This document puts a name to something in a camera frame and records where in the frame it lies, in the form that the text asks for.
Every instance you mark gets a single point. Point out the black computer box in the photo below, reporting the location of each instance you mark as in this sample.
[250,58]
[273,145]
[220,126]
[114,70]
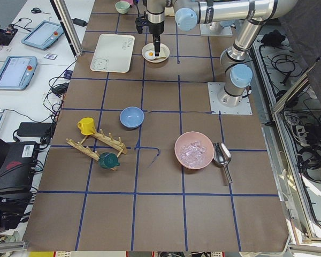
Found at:
[17,161]

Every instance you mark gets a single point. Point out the blue teach pendant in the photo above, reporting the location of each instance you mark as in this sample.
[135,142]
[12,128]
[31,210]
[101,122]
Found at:
[43,35]
[17,72]

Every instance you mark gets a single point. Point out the blue bowl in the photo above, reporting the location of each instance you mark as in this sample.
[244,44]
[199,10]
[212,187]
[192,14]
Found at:
[132,117]

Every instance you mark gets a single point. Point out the yellow mug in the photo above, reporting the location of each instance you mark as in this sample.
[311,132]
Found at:
[87,126]

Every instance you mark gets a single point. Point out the wooden mug rack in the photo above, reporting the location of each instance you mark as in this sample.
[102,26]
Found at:
[107,140]

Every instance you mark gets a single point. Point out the white round plate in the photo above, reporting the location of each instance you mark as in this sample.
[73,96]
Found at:
[150,46]

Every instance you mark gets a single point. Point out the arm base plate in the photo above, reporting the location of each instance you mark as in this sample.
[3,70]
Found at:
[222,103]

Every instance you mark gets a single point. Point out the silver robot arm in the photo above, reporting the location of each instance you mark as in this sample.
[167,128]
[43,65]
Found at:
[190,13]

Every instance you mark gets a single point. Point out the bottom bread slice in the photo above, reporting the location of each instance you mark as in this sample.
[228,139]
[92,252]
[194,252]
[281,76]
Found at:
[161,54]

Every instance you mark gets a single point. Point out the near blue teach pendant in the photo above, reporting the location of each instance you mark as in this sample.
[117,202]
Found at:
[17,72]

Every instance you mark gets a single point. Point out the pink bowl with ice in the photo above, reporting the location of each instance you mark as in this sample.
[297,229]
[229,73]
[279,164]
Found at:
[194,150]

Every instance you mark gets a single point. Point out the dark green mug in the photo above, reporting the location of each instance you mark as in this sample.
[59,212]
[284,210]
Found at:
[108,160]

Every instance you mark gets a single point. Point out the small white label card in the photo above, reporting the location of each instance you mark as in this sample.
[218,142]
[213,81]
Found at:
[50,56]

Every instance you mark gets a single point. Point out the black scissors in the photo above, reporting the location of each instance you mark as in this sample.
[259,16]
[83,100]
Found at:
[37,10]

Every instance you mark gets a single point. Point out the green ceramic bowl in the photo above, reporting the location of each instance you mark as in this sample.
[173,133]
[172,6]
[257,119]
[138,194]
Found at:
[122,7]

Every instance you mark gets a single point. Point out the black power adapter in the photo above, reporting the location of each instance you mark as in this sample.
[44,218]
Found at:
[34,130]

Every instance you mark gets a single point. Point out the metal scoop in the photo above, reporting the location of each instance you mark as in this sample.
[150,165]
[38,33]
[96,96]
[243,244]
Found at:
[222,158]

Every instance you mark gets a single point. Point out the far blue teach pendant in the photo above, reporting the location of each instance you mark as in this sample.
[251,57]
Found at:
[43,35]

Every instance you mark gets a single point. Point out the fried egg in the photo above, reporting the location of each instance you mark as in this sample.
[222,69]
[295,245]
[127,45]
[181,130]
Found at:
[149,55]

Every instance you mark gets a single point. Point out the white rectangular tray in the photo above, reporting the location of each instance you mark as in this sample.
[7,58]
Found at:
[113,53]

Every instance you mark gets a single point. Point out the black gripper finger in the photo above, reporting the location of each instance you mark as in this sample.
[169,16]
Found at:
[155,42]
[158,44]

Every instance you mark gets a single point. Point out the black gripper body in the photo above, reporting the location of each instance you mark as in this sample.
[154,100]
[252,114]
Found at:
[156,28]

